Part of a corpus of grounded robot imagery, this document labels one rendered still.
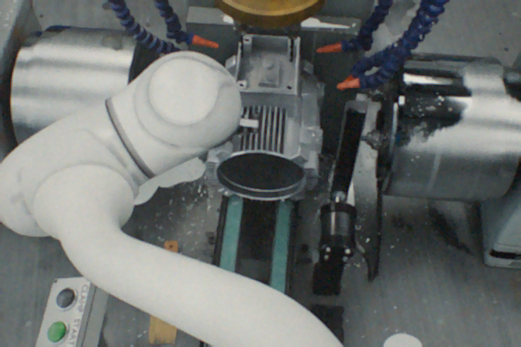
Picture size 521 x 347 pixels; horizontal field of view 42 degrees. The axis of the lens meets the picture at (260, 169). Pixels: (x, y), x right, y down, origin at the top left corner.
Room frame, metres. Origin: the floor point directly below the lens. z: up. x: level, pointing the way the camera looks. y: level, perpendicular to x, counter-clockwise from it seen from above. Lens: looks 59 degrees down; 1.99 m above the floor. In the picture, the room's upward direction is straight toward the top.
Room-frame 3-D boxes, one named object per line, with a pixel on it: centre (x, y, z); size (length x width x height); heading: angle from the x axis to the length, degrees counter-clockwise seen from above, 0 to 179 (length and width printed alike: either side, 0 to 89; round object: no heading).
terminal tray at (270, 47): (0.72, -0.01, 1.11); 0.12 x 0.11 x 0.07; 176
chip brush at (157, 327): (0.46, 0.17, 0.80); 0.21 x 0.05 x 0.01; 179
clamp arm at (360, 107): (0.56, -0.13, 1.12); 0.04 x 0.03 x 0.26; 174
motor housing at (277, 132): (0.68, -0.01, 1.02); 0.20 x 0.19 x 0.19; 176
